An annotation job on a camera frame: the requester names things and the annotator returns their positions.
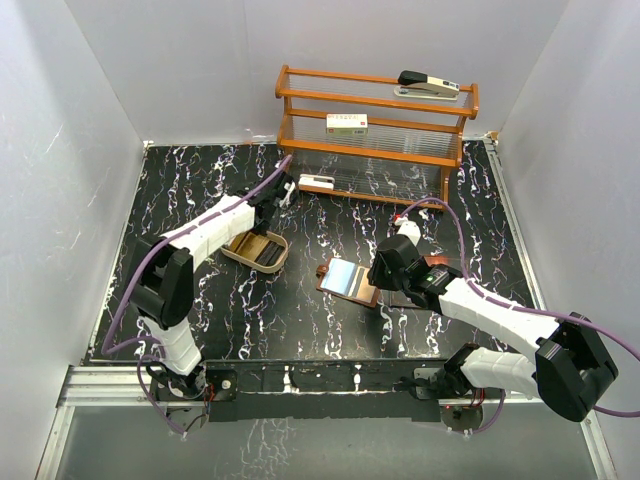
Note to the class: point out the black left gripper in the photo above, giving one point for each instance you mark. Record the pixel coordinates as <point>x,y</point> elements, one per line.
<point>260,229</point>

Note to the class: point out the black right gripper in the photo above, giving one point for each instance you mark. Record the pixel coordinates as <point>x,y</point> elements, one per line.
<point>376,274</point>

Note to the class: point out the gold credit card black stripe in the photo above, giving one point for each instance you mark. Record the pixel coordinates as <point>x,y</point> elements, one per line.
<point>361,291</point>

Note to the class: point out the brown leather card holder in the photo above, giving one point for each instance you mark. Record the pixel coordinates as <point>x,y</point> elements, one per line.
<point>335,277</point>

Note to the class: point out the beige oval card tray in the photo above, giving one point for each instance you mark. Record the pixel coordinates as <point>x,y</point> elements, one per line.
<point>229,251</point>

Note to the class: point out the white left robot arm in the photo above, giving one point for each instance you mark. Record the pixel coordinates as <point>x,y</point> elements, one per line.
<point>161,286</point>

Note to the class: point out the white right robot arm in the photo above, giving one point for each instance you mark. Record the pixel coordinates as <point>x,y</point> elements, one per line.
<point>562,362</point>

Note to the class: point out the dark book three days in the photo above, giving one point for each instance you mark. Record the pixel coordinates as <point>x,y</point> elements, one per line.
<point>396,299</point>

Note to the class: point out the small white box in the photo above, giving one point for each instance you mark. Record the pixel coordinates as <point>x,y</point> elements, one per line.
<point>316,181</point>

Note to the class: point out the orange wooden shelf rack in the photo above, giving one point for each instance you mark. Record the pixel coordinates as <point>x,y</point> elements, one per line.
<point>412,148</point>

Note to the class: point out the white staples box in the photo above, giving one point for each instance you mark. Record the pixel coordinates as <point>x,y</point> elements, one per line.
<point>343,124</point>

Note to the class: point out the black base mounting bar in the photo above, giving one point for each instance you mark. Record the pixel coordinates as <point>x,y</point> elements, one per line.
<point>339,389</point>

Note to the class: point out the black and beige stapler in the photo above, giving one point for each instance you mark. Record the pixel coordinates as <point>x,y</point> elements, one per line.
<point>412,84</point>

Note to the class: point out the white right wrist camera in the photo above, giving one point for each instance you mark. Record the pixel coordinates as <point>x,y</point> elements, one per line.
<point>408,228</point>

